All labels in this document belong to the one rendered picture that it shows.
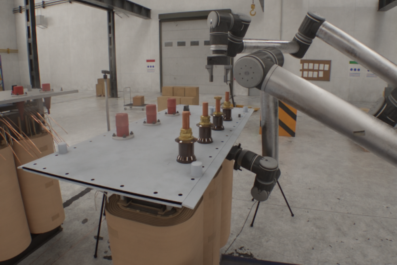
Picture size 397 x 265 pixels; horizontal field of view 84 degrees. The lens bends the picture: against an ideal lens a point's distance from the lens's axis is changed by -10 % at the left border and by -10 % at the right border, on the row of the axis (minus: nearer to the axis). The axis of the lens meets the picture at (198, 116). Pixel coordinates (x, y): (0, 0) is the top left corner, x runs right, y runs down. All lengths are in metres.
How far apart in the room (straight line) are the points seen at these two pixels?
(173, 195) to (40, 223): 2.14
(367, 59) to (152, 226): 1.73
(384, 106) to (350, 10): 13.38
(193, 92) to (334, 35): 6.38
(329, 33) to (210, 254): 1.79
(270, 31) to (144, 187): 5.80
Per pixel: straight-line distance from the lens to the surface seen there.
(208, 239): 1.75
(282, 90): 1.09
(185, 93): 8.08
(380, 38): 15.55
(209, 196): 1.57
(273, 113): 1.41
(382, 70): 2.01
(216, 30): 1.45
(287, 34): 6.35
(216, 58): 1.47
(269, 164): 1.39
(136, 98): 9.94
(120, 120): 1.36
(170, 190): 0.81
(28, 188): 2.64
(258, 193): 1.50
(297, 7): 6.46
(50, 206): 2.75
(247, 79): 1.11
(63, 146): 1.25
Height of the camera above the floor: 1.75
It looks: 12 degrees down
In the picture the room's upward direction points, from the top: straight up
